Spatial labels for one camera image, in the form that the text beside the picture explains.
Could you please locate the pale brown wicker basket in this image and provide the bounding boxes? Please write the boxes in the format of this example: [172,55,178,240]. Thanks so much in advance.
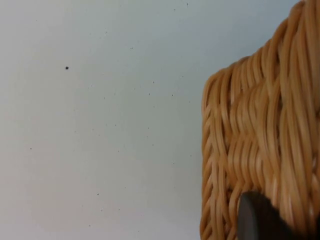
[199,0,320,240]

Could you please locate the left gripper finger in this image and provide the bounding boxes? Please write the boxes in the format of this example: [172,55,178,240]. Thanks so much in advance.
[236,190,309,240]

